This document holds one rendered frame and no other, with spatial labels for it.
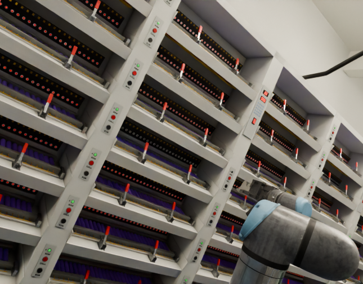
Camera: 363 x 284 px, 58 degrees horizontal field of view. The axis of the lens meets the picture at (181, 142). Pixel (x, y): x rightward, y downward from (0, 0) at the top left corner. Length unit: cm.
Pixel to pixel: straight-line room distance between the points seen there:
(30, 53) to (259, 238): 90
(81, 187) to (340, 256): 89
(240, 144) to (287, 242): 97
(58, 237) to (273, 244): 82
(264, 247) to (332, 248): 14
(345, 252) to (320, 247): 6
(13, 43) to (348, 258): 110
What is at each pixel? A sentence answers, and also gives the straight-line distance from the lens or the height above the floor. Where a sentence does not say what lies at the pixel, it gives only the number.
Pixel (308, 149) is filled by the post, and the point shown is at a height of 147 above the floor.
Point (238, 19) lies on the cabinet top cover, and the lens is 166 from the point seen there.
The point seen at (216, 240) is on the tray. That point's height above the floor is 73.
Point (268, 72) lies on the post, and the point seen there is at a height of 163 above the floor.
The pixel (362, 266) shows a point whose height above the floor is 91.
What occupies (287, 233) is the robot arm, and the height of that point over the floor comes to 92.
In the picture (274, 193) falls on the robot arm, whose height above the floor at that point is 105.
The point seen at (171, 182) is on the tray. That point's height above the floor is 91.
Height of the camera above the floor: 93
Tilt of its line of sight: 7 degrees up
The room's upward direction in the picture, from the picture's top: 24 degrees clockwise
